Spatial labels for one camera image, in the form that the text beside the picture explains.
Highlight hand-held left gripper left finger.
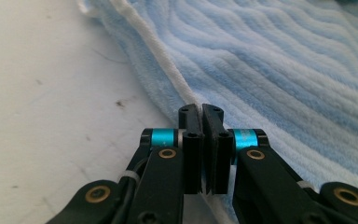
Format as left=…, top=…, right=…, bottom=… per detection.
left=125, top=103, right=205, bottom=224

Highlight blue white striped towel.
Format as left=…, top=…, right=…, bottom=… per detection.
left=76, top=0, right=358, bottom=224

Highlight white gridded mat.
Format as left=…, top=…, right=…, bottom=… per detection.
left=0, top=0, right=241, bottom=224

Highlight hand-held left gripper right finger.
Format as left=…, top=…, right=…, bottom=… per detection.
left=200, top=103, right=337, bottom=224

